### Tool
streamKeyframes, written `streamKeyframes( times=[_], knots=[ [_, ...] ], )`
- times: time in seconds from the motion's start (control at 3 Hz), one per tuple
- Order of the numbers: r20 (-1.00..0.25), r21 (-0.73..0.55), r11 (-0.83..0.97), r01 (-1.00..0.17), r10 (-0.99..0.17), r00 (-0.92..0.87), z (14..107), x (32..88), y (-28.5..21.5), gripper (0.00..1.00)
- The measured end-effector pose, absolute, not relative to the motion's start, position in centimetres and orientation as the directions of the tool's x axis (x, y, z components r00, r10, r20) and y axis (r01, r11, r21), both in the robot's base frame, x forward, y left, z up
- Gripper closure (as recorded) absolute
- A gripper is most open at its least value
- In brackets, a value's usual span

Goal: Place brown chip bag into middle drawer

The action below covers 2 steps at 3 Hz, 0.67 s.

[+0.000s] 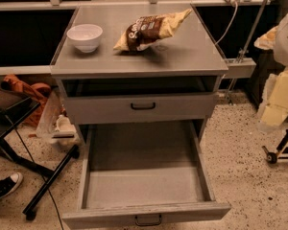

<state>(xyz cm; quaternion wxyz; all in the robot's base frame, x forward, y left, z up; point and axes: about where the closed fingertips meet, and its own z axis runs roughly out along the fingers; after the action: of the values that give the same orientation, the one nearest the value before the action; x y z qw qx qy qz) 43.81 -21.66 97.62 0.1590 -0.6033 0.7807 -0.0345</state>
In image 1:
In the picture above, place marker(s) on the brown and yellow chip bag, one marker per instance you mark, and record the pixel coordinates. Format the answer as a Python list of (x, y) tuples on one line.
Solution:
[(147, 30)]

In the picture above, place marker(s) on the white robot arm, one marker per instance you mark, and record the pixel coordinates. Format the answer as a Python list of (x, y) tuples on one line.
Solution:
[(273, 110)]

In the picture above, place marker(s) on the closed grey upper drawer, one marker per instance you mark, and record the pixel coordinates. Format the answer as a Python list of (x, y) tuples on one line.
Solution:
[(137, 109)]

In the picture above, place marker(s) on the grey drawer cabinet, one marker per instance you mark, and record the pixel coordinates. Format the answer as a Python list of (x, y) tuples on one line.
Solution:
[(186, 63)]

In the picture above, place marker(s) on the open grey bottom drawer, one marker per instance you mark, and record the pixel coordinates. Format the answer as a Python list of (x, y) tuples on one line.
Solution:
[(143, 174)]

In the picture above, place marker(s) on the clear plastic bag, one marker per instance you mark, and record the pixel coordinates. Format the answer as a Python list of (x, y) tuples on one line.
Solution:
[(54, 126)]

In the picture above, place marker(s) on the orange cloth bag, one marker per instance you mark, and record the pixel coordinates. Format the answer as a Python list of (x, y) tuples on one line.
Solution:
[(39, 92)]

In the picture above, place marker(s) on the white ceramic bowl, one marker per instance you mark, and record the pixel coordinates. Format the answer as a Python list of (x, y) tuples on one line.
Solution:
[(85, 37)]

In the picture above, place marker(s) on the black folding stand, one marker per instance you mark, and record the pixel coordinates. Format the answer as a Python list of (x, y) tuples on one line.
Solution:
[(8, 123)]

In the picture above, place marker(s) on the black wheeled tripod base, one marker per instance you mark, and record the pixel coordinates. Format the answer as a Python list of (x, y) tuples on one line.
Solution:
[(281, 151)]

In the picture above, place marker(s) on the black and white sneaker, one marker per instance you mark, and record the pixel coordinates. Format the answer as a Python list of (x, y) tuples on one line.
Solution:
[(10, 184)]

